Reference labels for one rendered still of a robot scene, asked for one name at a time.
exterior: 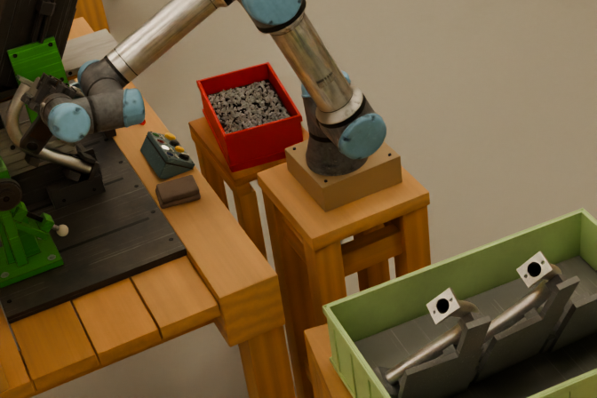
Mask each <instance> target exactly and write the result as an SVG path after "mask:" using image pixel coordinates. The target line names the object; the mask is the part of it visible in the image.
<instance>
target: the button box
mask: <svg viewBox="0 0 597 398"><path fill-rule="evenodd" d="M157 134H158V135H159V136H160V137H156V136H155V135H153V132H152V131H149V132H148V133H147V135H146V138H145V140H144V142H143V144H142V147H141V149H140V151H141V153H142V154H143V155H144V156H145V158H146V159H147V161H148V163H149V164H150V165H151V167H152V168H153V170H154V171H155V173H156V175H157V176H158V177H159V178H160V179H168V178H171V177H173V176H176V175H179V174H181V173H183V172H186V171H190V170H192V169H193V168H194V166H195V163H194V162H193V161H192V159H191V158H190V157H189V159H184V158H182V157H180V156H179V154H180V152H178V151H177V150H175V147H176V146H173V145H172V144H171V140H170V139H167V138H165V137H164V134H161V133H157ZM158 139H161V140H162V141H163V142H164V143H161V142H159V141H157V140H158ZM162 146H166V147H168V148H169V149H165V148H163V147H162ZM166 152H170V153H172V154H173V156H171V155H167V154H166Z"/></svg>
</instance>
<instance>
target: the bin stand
mask: <svg viewBox="0 0 597 398"><path fill-rule="evenodd" d="M188 124H189V129H190V132H191V137H192V140H193V141H194V143H195V147H196V152H197V156H198V160H199V164H200V169H201V173H202V175H203V177H204V178H205V179H206V181H207V182H208V183H209V185H210V186H211V188H212V189H213V190H214V192H215V193H216V194H217V196H218V197H219V199H220V200H221V201H222V202H223V204H225V205H226V207H227V208H228V202H227V194H226V189H225V185H224V180H225V182H226V183H227V184H228V186H229V187H230V188H231V190H232V191H233V195H234V199H235V208H236V213H237V218H238V222H239V225H240V226H241V227H242V229H243V230H244V232H245V233H246V234H247V236H249V237H250V239H251V240H252V242H253V243H254V244H255V246H256V247H257V248H258V250H259V251H260V252H261V254H262V255H263V256H264V258H265V259H266V260H267V252H266V246H265V241H264V236H263V231H262V226H261V220H260V216H259V206H258V201H257V196H256V191H255V190H254V188H253V187H252V186H251V184H250V183H249V182H251V181H253V180H255V179H258V178H257V173H258V172H261V171H264V170H267V169H269V168H272V167H275V166H276V165H279V164H282V163H286V158H283V159H281V160H277V161H273V162H271V163H264V164H261V165H258V166H255V167H251V168H248V169H245V170H241V171H236V172H231V171H230V169H229V167H228V165H227V162H226V160H225V157H224V156H223V154H222V152H221V150H220V148H219V145H218V143H217V141H216V139H215V137H214V135H213V133H212V131H211V128H210V126H209V124H208V122H207V120H206V118H205V117H202V118H199V119H196V120H194V121H191V122H189V123H188ZM301 129H302V135H303V141H304V140H307V139H309V133H308V132H307V131H306V130H305V129H304V127H303V126H302V125H301ZM228 210H229V208H228ZM267 262H268V261H267Z"/></svg>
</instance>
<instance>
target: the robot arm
mask: <svg viewBox="0 0 597 398"><path fill-rule="evenodd" d="M234 1H235V0H171V1H170V2H169V3H168V4H167V5H165V6H164V7H163V8H162V9H161V10H160V11H159V12H157V13H156V14H155V15H154V16H152V17H151V18H150V19H149V20H147V21H146V22H145V23H144V24H143V25H142V26H140V27H139V28H138V29H137V30H135V31H134V32H133V33H132V34H131V35H129V36H128V37H127V38H126V39H125V40H123V41H122V42H121V43H120V44H119V45H117V47H116V48H115V49H113V50H112V51H111V52H110V53H109V54H107V55H106V56H105V57H104V58H103V59H102V60H89V61H87V62H85V63H84V64H83V65H82V66H81V67H80V68H79V71H78V74H77V80H78V83H79V85H80V89H81V91H82V93H83V94H84V96H85V97H83V98H79V99H74V97H75V95H76V92H77V90H76V89H75V88H74V87H73V86H71V87H69V86H68V83H63V82H61V80H60V79H58V78H56V77H54V76H51V75H49V76H48V75H46V74H45V72H43V74H42V76H41V78H40V77H37V78H36V80H35V81H34V82H33V84H32V85H31V87H30V88H29V90H28V91H27V92H25V93H24V94H23V95H22V97H21V99H20V100H21V101H22V102H24V103H25V104H27V105H28V108H30V109H31V110H33V111H35V112H36V113H37V114H38V116H37V117H36V119H35V121H34V122H33V123H32V124H31V125H30V127H29V128H28V130H27V131H26V133H25V134H24V135H23V137H22V138H21V140H20V147H21V148H23V149H25V150H27V151H29V152H31V153H33V154H35V155H39V153H40V152H41V151H42V149H43V148H44V146H45V145H46V144H47V142H48V141H49V140H50V138H51V137H52V135H54V136H55V137H56V138H58V139H61V140H63V141H66V142H77V141H79V140H81V139H83V138H84V137H85V136H86V135H88V134H93V133H95V132H101V131H109V130H114V129H119V128H123V127H125V128H128V127H129V126H132V125H135V124H139V123H142V122H143V121H144V119H145V106H144V101H143V98H142V95H141V93H140V91H139V90H138V89H136V88H132V89H128V88H126V89H123V87H125V86H126V85H127V84H128V83H129V82H130V81H132V80H133V79H134V78H135V77H136V76H138V75H139V74H140V73H141V72H143V71H144V70H145V69H146V68H148V67H149V66H150V65H151V64H152V63H153V62H155V61H156V60H157V59H158V58H160V57H161V56H162V55H163V54H164V53H166V52H167V51H168V50H169V49H170V48H171V47H172V46H173V45H174V44H176V43H177V42H178V41H179V40H180V39H182V38H183V37H184V36H185V35H187V34H188V33H189V32H190V31H191V30H193V29H194V28H195V27H196V26H198V25H199V24H200V23H201V22H202V21H203V20H205V19H206V18H207V17H208V16H210V15H211V14H212V13H213V12H215V11H216V10H217V9H218V8H219V7H228V6H229V5H230V4H231V3H233V2H234ZM237 1H238V2H239V3H240V4H241V6H242V7H243V9H244V10H245V11H246V12H247V13H248V15H249V16H250V18H251V20H252V21H253V23H254V24H255V26H256V27H257V29H258V30H259V32H261V33H263V34H270V36H271V37H272V38H273V39H274V41H275V43H276V44H277V46H278V47H279V49H280V50H281V52H282V53H283V55H284V57H285V59H286V60H287V61H288V62H289V64H290V65H291V67H292V69H293V70H294V72H295V73H296V75H297V76H298V78H299V80H300V81H301V83H302V84H301V92H302V94H301V97H302V98H303V103H304V108H305V113H306V121H307V127H308V131H309V139H308V143H307V150H306V162H307V166H308V167H309V169H310V170H311V171H313V172H315V173H317V174H320V175H323V176H340V175H345V174H348V173H350V172H353V171H356V170H358V169H359V168H361V167H362V166H363V165H364V164H365V163H366V161H367V160H368V157H369V156H370V155H372V154H373V153H375V152H376V151H377V150H378V149H379V148H380V146H381V145H382V144H383V142H384V138H385V137H386V124H385V122H384V121H383V119H382V117H381V116H380V115H378V114H377V113H376V112H375V111H374V110H373V108H372V107H371V105H370V103H369V102H368V101H367V99H366V98H365V96H364V95H363V93H362V91H361V90H360V88H358V87H356V86H354V85H351V84H350V83H351V80H350V78H349V75H348V73H347V72H345V71H342V70H340V69H339V67H338V65H337V63H336V61H335V60H334V59H333V58H332V56H331V54H330V52H329V51H328V49H327V47H326V46H325V44H324V42H323V41H322V39H321V38H320V36H319V35H318V33H317V32H316V30H315V28H314V26H313V25H312V23H311V21H310V20H309V18H308V17H307V15H306V14H305V9H306V0H237Z"/></svg>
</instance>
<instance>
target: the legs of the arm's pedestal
mask: <svg viewBox="0 0 597 398"><path fill-rule="evenodd" d="M262 194H263V199H264V205H265V210H266V215H267V225H268V230H269V235H270V241H271V246H272V252H273V257H274V263H275V272H276V273H277V276H278V282H279V286H280V292H281V297H282V303H283V312H284V318H285V329H286V335H287V340H288V345H289V350H290V356H291V366H292V371H293V377H294V382H295V387H296V392H297V397H298V398H314V392H313V386H312V380H311V375H310V369H309V363H308V358H307V351H306V341H305V335H304V330H307V329H311V328H313V327H317V326H320V325H324V324H326V323H327V318H326V316H325V315H324V313H323V312H322V306H324V305H326V304H329V303H331V302H333V301H336V300H339V299H342V298H345V297H347V294H346V281H345V277H346V276H348V275H351V274H354V273H356V272H357V274H358V282H359V290H360V291H364V290H367V289H368V288H371V287H374V286H376V285H379V284H381V283H385V282H387V281H390V273H389V263H388V259H390V258H392V257H394V264H395V274H396V278H397V277H400V276H402V275H406V274H408V273H411V272H414V271H416V270H419V269H421V268H423V267H428V266H430V265H431V255H430V242H429V227H428V213H427V206H425V207H422V208H420V209H417V210H415V211H412V212H410V213H407V214H405V215H402V216H401V217H398V218H396V219H392V220H389V221H387V222H385V223H383V224H380V225H378V226H375V227H373V228H370V229H368V230H365V231H363V232H361V233H359V234H356V235H354V240H352V241H350V242H347V243H343V244H341V245H340V241H339V242H336V243H333V244H331V245H328V246H326V247H323V248H321V249H319V250H317V251H313V250H312V249H311V248H310V247H309V245H308V244H307V243H306V242H305V240H304V239H303V238H302V237H301V236H300V234H299V233H298V232H297V231H296V229H295V228H294V227H293V226H292V225H291V223H290V222H289V221H288V220H287V219H286V218H285V217H284V216H283V214H282V213H281V212H280V211H279V209H278V208H277V207H276V206H275V204H274V203H273V202H272V201H271V200H270V198H269V197H268V196H267V195H266V193H265V192H264V191H263V190H262Z"/></svg>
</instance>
